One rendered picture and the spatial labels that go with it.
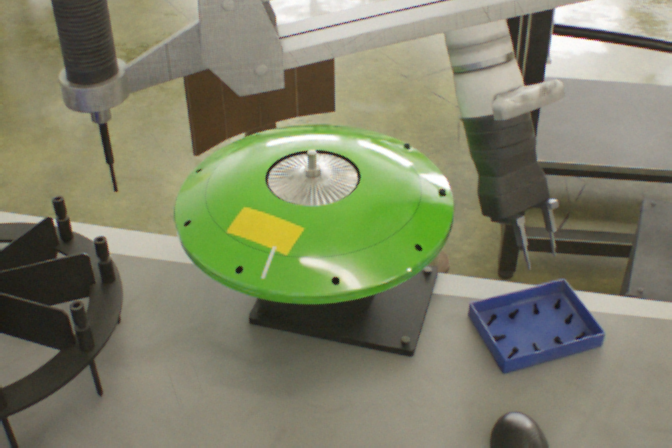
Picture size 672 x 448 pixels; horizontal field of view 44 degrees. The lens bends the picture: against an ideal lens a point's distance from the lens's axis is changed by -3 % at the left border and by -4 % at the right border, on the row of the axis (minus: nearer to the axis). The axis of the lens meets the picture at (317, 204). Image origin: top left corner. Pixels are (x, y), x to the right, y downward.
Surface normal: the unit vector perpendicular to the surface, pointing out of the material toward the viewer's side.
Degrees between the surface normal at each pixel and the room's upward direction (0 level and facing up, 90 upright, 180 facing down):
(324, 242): 17
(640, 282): 0
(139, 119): 0
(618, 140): 0
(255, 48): 90
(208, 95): 90
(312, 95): 90
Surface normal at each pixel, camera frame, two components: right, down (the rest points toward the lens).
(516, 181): 0.44, 0.03
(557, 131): -0.03, -0.79
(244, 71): 0.12, 0.60
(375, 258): 0.17, -0.51
